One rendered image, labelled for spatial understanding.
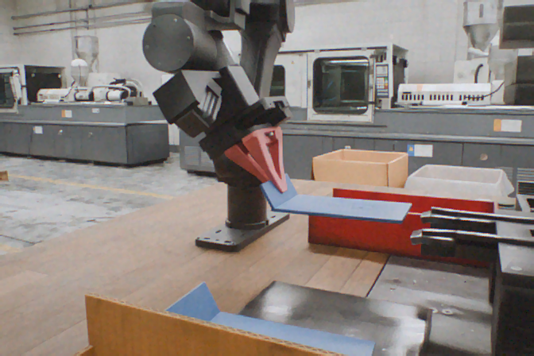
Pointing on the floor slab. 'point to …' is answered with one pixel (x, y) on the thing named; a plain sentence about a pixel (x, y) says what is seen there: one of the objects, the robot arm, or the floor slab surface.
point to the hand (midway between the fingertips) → (279, 187)
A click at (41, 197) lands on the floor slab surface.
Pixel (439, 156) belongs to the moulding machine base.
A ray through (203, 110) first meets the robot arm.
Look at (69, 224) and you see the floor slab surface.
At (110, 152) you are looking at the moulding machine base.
